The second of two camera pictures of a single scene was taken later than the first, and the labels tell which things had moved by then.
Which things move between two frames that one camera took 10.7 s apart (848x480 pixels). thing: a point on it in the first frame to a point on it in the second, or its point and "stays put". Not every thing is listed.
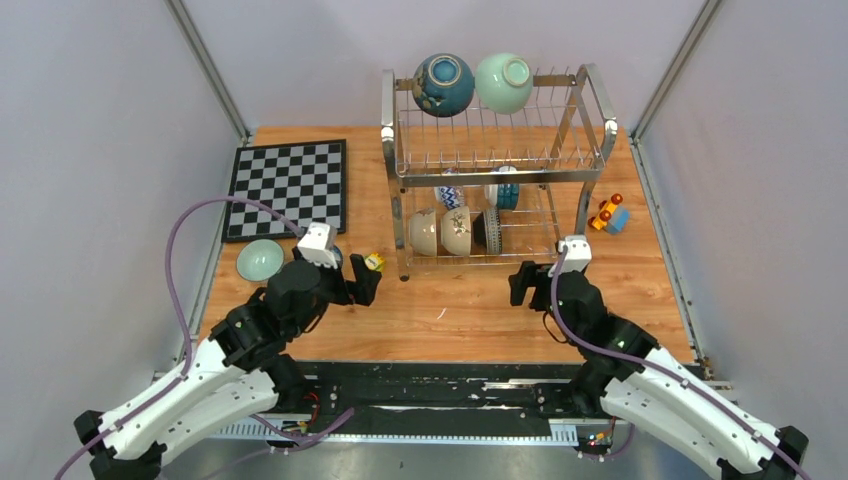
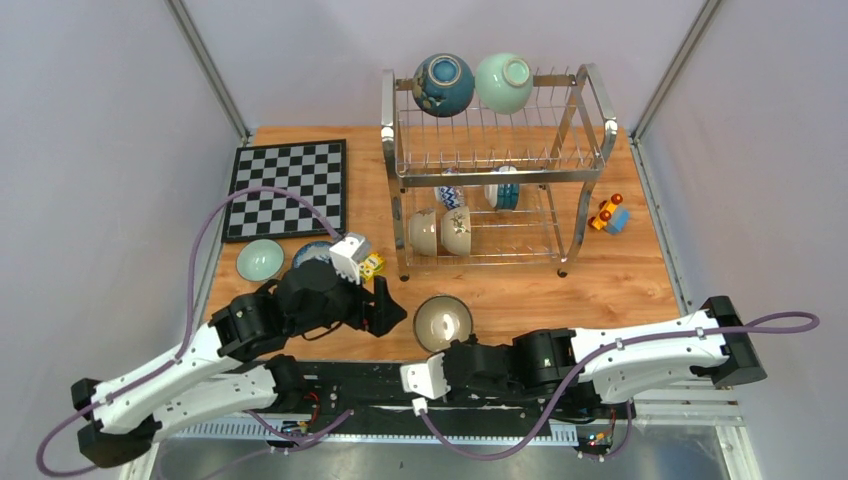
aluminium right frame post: x=702 y=20 stays put
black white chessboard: x=304 y=181 stays put
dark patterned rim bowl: x=487 y=230 to x=440 y=320
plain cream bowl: x=423 y=232 stays put
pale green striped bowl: x=258 y=259 stays put
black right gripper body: x=549 y=307 to x=511 y=390
